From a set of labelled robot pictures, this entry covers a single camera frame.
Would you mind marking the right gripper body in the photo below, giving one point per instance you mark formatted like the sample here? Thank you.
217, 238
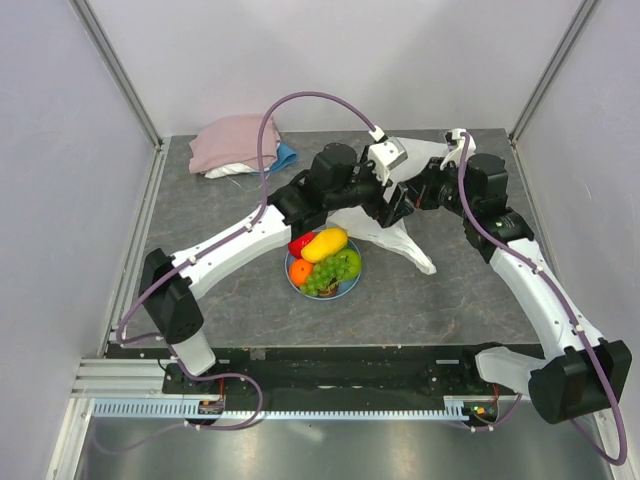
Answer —
432, 193

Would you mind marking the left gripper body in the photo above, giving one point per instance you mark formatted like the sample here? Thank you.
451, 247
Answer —
379, 211

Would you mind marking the white plastic bag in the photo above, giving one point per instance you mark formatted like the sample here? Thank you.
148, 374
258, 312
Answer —
395, 238

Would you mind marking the yellow mango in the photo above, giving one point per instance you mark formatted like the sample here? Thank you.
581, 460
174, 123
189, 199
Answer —
325, 243

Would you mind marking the green grapes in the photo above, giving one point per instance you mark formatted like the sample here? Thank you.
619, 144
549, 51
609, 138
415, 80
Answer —
323, 281

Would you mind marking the orange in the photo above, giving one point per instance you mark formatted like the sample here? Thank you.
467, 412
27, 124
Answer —
299, 271

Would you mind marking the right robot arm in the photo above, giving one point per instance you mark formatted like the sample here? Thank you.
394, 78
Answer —
580, 372

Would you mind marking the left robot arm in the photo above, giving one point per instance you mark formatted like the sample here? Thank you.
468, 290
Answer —
338, 178

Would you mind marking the green apple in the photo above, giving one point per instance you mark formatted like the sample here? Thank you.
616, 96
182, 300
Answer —
348, 264

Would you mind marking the blue plate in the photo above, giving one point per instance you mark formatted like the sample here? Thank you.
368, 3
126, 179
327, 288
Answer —
343, 287

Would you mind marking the red apple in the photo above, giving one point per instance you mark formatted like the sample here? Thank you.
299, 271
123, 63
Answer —
295, 247

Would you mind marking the blue cloth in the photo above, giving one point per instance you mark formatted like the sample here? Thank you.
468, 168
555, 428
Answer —
276, 156

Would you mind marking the white cloth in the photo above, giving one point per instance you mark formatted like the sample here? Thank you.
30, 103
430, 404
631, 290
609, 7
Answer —
231, 169

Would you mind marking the pink cloth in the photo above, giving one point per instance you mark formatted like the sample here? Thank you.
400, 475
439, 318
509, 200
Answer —
227, 141

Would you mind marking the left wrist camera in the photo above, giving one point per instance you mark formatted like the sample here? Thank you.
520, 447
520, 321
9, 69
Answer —
386, 156

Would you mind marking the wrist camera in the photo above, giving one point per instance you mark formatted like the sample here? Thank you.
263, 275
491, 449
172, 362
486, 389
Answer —
461, 145
386, 156

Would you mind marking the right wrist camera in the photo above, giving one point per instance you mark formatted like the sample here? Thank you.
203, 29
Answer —
461, 145

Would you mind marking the cable duct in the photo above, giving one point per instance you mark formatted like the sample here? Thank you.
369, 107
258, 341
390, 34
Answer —
453, 410

